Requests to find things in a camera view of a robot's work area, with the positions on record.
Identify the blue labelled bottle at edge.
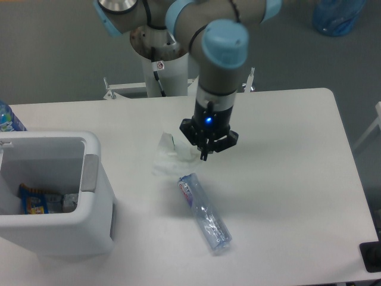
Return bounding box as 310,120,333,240
1,101,27,132

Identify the white trash can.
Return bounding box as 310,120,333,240
1,131,117,256

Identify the clear plastic water bottle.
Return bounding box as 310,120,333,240
177,173,232,256

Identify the white frame at right edge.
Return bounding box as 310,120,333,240
352,102,380,155

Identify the crumpled grey foil trash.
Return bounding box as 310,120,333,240
45,194,79,213

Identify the orange blue snack wrapper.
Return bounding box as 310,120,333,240
18,184,49,215

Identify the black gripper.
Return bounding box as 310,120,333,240
180,101,239,160

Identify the black device at table corner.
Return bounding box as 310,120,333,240
360,241,380,273

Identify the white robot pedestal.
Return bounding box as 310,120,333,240
102,25,257,101

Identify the black cable on pedestal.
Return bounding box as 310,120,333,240
150,46,167,97

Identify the white tissue wrapper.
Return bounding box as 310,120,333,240
152,132,202,177

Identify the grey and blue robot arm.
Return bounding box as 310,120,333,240
93,1,282,160

